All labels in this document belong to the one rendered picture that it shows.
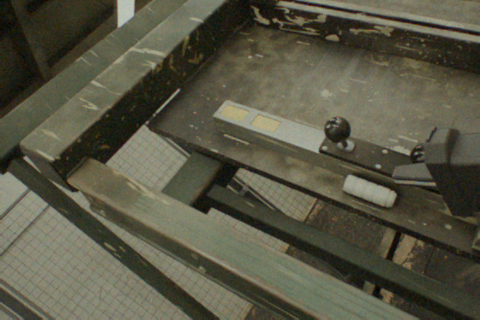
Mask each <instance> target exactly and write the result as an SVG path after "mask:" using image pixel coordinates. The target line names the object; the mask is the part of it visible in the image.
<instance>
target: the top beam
mask: <svg viewBox="0 0 480 320"><path fill-rule="evenodd" d="M249 17H250V15H249V2H248V0H188V1H187V2H186V3H184V4H183V5H182V6H181V7H180V8H178V10H176V11H174V12H173V13H172V14H171V16H168V17H167V18H166V19H165V20H164V21H163V22H162V23H160V24H159V25H158V26H157V27H156V28H155V29H154V30H152V31H150V33H149V34H148V35H146V36H145V37H144V38H143V39H141V40H140V41H139V42H138V43H137V44H135V45H134V46H133V47H131V48H130V49H129V51H126V52H125V53H124V54H123V55H122V56H121V57H120V58H118V59H117V60H116V61H115V63H113V64H112V65H111V66H109V67H108V68H107V69H106V70H105V71H103V72H102V73H101V74H100V75H98V76H97V77H96V78H95V79H94V80H93V81H91V82H89V83H88V85H87V86H86V87H85V88H83V89H82V90H81V91H80V92H79V93H78V94H76V95H75V96H74V97H73V98H72V99H70V100H69V102H66V103H65V104H64V105H63V106H62V107H61V108H60V109H58V110H57V111H56V112H55V113H54V114H53V115H51V116H50V117H49V118H47V119H46V120H45V122H44V123H42V124H41V125H40V126H39V127H38V128H37V129H36V130H33V132H32V133H31V134H29V135H28V136H27V137H26V138H24V139H23V140H22V141H21V143H20V145H21V146H20V149H21V151H22V152H23V153H24V154H25V155H26V156H27V157H28V159H30V161H32V163H33V164H34V165H35V166H36V167H37V168H38V169H39V171H40V172H41V173H42V174H43V175H44V176H45V178H48V179H50V180H51V181H52V182H54V183H56V184H59V185H61V186H62V187H63V188H64V189H66V190H68V191H71V192H78V191H79V190H78V189H76V188H75V187H74V186H73V185H71V184H69V182H68V178H67V175H68V174H69V172H70V171H72V170H73V169H74V168H75V166H76V165H77V164H79V163H80V162H81V160H82V159H83V158H84V157H88V158H89V157H93V158H94V159H95V160H97V161H99V162H100V163H102V164H106V163H107V162H108V161H109V160H110V159H111V158H112V157H113V155H114V154H115V153H116V152H117V151H118V150H119V149H120V148H121V147H122V146H123V145H124V144H125V143H126V142H127V141H128V140H129V139H130V138H131V137H132V136H133V135H134V134H135V133H136V132H137V131H138V130H139V129H140V128H141V127H142V126H143V125H144V124H145V123H146V122H147V121H148V120H149V119H150V118H151V117H152V116H153V114H154V113H155V112H156V111H157V110H158V109H159V108H160V107H161V106H162V105H163V104H164V103H165V102H166V101H167V100H168V99H169V98H170V97H171V96H172V95H173V94H174V93H175V92H176V91H177V90H178V89H179V88H180V87H181V86H182V85H183V84H184V83H185V82H186V81H187V80H188V79H189V78H190V77H191V76H192V75H193V74H194V73H195V72H196V71H197V70H198V69H199V68H200V67H201V66H202V65H203V64H204V63H205V62H206V61H207V60H208V59H209V58H210V57H211V56H212V55H213V54H214V53H215V52H216V51H217V50H218V49H219V48H220V47H221V46H222V45H223V44H224V43H225V42H226V41H227V40H228V39H229V38H230V37H231V35H233V33H234V32H235V31H236V30H237V29H238V28H240V27H241V25H242V24H243V23H244V22H245V21H247V20H248V18H249Z"/></svg>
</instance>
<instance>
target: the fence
mask: <svg viewBox="0 0 480 320"><path fill-rule="evenodd" d="M227 105H230V106H234V107H236V108H239V109H241V110H244V111H247V112H248V114H247V116H246V117H245V118H244V119H243V120H242V121H238V120H236V119H232V118H228V117H226V116H223V115H220V113H221V112H222V111H223V110H224V109H225V107H226V106H227ZM257 115H261V116H263V117H265V118H270V119H272V120H277V121H279V122H281V124H280V125H279V127H278V128H277V129H276V131H275V132H274V133H272V132H270V131H267V130H264V129H261V128H258V127H255V126H252V125H251V124H252V123H253V121H254V120H255V118H256V117H257ZM213 120H214V123H215V126H216V129H217V130H219V131H221V132H224V133H226V134H228V135H233V136H236V137H238V138H241V139H243V140H245V141H247V142H253V143H255V144H257V145H260V146H262V147H264V148H267V149H272V150H274V151H276V152H278V153H281V154H284V155H286V156H289V157H292V158H295V159H298V160H300V161H303V162H306V163H307V164H310V165H314V166H318V167H320V168H321V169H324V170H327V171H329V172H335V173H337V174H338V175H341V176H343V177H346V178H348V175H352V176H355V177H357V178H362V179H365V180H368V182H371V183H374V184H377V185H381V186H384V187H386V188H388V189H390V190H392V191H394V193H396V194H397V195H396V196H399V197H400V198H405V199H406V200H409V201H412V202H414V203H417V204H419V205H423V206H425V207H428V208H431V209H433V210H435V211H440V212H442V213H444V214H447V215H450V216H452V214H451V212H450V210H449V209H448V208H447V205H446V203H445V201H444V199H443V198H442V197H441V196H440V195H437V194H435V193H433V192H430V191H426V190H423V189H420V188H418V187H416V186H407V185H398V184H395V183H394V181H393V178H388V177H386V176H383V175H381V174H379V173H377V172H373V171H372V172H371V171H369V170H366V169H363V168H362V167H360V166H355V165H353V164H349V163H346V162H344V161H342V160H338V159H335V158H334V157H328V156H327V155H324V154H321V153H319V147H320V145H321V143H322V142H323V140H324V138H325V134H324V131H321V130H317V129H314V128H310V127H307V126H305V125H302V124H299V123H295V122H292V121H291V120H285V119H283V118H279V117H277V116H274V115H271V114H269V113H266V112H260V111H257V110H256V109H252V108H249V107H247V106H243V105H239V104H236V103H233V102H230V101H228V100H227V101H226V102H225V103H224V104H223V105H222V106H221V107H220V108H219V110H218V111H217V112H215V113H214V114H213ZM452 217H453V216H452ZM456 218H459V219H460V220H464V221H466V222H468V223H472V224H475V225H476V226H477V225H478V224H479V222H480V215H479V216H475V217H466V218H461V217H456Z"/></svg>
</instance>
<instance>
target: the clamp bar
mask: <svg viewBox="0 0 480 320"><path fill-rule="evenodd" d="M248 2H249V15H250V21H251V24H253V25H256V26H261V27H268V28H275V29H278V30H283V31H286V32H290V33H297V34H301V35H304V36H311V37H316V38H318V39H325V40H330V41H332V42H337V43H340V44H345V45H354V46H358V47H362V48H365V49H370V50H373V51H379V52H384V53H387V54H395V55H398V56H402V57H409V58H412V59H416V60H420V61H424V62H428V63H438V64H441V65H445V66H448V67H452V68H456V69H462V70H466V71H470V72H477V73H480V26H476V25H471V24H466V23H461V22H456V21H449V20H442V19H434V18H429V17H424V16H419V15H411V14H406V13H400V12H396V11H392V10H387V9H378V8H369V7H364V6H358V5H354V4H349V3H340V2H335V1H330V0H248Z"/></svg>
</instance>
